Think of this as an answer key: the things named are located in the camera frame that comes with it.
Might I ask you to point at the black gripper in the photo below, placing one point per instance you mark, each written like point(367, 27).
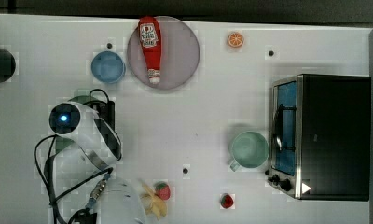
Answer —
point(106, 115)

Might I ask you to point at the green oval strainer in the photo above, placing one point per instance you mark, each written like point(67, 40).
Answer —
point(79, 99)

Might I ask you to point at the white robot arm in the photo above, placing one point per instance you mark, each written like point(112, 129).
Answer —
point(83, 186)

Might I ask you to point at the blue small bowl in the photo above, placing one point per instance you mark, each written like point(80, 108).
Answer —
point(108, 67)

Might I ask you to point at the red ketchup bottle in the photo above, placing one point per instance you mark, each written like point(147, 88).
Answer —
point(150, 39)

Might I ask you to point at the grey round plate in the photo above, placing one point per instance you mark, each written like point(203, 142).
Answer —
point(180, 55)

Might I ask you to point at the toy strawberry beside banana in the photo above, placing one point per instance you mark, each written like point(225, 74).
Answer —
point(163, 190)

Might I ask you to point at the peeled toy banana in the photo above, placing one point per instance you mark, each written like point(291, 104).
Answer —
point(152, 203)

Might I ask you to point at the black cylindrical cup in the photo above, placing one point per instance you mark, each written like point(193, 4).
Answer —
point(7, 65)

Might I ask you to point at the toy orange slice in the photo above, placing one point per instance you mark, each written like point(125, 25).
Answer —
point(235, 40)

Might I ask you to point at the green mug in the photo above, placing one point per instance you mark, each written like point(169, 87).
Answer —
point(249, 150)

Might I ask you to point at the lone toy strawberry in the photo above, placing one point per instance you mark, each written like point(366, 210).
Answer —
point(226, 201)

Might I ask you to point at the black toaster oven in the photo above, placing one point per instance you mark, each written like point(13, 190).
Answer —
point(320, 137)

